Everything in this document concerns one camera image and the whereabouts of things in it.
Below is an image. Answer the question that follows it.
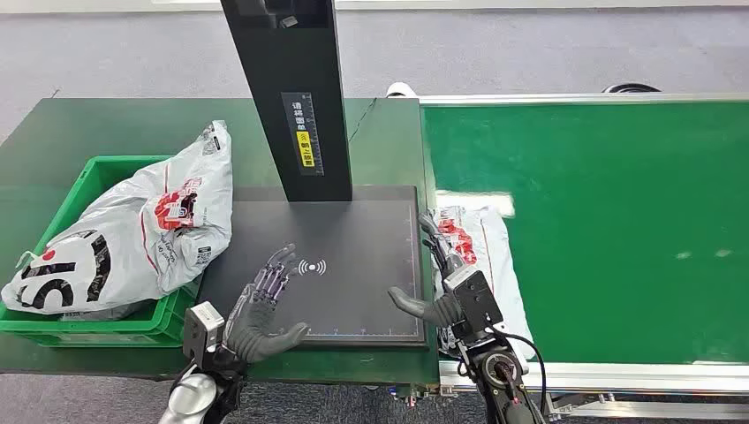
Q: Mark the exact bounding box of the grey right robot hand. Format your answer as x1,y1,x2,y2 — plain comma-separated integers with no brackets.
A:
388,212,469,329

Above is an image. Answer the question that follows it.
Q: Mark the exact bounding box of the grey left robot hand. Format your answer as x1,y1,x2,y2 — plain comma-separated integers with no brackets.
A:
221,244,310,365

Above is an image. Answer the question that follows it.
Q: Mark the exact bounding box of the small white red-print mailer bag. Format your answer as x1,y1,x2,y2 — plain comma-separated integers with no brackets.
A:
429,204,536,361

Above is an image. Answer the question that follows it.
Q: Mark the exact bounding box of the black inbound scanner machine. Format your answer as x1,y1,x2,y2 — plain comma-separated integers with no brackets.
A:
195,0,428,351

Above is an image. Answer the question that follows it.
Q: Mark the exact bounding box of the green conveyor belt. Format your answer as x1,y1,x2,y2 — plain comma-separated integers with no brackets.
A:
420,102,749,365

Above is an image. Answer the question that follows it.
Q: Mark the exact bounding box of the green plastic crate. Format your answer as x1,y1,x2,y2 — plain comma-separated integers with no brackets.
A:
0,155,204,350

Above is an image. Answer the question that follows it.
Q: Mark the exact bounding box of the large white black-print mailer bag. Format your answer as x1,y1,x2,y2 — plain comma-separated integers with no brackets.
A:
1,119,234,318

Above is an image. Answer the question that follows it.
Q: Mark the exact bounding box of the yellow black scanner column label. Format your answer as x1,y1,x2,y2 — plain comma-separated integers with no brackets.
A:
280,91,325,178

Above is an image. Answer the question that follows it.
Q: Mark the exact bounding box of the black round object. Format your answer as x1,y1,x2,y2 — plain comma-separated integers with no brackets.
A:
601,82,662,95

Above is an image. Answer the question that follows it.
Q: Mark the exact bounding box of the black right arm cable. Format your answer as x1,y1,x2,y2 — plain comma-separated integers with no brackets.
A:
490,329,549,412

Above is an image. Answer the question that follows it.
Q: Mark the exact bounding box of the thin black scanner cable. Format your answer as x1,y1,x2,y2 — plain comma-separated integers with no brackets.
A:
348,98,377,143

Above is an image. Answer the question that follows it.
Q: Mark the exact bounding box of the aluminium conveyor frame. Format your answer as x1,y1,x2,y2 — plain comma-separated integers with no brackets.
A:
418,92,749,420

